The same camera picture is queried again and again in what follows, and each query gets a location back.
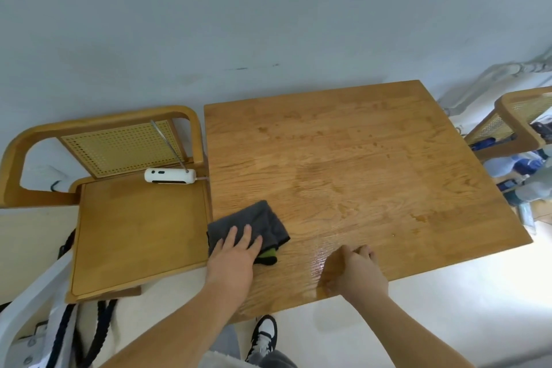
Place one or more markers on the person's left hand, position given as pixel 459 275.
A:
pixel 230 266

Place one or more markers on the wooden rattan chair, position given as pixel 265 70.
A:
pixel 138 234
pixel 517 98

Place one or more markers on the person's black white shoe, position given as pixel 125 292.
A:
pixel 262 337

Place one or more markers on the person's white shirt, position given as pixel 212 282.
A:
pixel 222 359

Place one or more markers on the person's grey trousers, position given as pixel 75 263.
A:
pixel 233 342

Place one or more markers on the light blue spray bottle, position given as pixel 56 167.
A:
pixel 509 167

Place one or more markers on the white tube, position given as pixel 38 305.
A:
pixel 527 217

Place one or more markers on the white handheld device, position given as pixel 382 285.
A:
pixel 170 176

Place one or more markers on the person's right forearm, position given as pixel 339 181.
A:
pixel 409 337

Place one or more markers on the dark grey cleaning cloth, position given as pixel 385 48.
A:
pixel 258 219

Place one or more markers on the person's left forearm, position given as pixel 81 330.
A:
pixel 181 333

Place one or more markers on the person's right hand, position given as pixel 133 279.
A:
pixel 358 277

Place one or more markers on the wooden table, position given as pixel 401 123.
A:
pixel 366 156

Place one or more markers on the white exercise machine base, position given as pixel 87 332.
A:
pixel 30 307

